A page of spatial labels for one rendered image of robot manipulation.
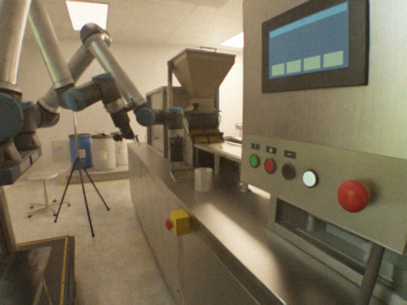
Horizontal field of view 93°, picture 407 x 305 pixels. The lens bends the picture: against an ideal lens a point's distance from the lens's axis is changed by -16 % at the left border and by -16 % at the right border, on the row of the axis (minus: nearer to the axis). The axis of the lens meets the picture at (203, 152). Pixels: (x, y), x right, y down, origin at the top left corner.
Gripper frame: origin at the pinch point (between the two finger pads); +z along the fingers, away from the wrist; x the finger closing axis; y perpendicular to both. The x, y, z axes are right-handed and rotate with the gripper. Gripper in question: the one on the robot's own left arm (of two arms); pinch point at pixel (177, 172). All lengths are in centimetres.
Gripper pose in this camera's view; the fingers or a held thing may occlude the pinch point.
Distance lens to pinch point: 129.4
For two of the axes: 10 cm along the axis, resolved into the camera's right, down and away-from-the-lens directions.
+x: -9.6, 0.5, -2.7
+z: 0.0, 9.8, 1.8
